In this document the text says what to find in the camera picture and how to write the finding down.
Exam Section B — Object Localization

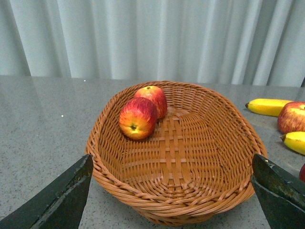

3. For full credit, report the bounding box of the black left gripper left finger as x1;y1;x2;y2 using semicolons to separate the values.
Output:
0;155;93;229

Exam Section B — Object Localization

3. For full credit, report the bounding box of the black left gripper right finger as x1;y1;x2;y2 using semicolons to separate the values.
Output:
251;154;305;229

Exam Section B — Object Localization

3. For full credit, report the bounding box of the dark red apple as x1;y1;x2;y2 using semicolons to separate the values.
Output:
299;164;305;182

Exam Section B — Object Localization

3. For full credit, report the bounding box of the yellow banana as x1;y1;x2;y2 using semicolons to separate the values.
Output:
280;131;305;155
245;98;292;117

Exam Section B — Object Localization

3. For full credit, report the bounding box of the left brown wicker basket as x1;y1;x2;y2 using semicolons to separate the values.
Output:
85;81;267;226

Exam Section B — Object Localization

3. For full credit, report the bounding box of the front red yellow apple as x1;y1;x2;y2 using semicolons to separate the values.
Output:
119;97;158;140

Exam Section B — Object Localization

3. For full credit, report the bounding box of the white pleated curtain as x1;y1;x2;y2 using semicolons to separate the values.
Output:
0;0;305;87

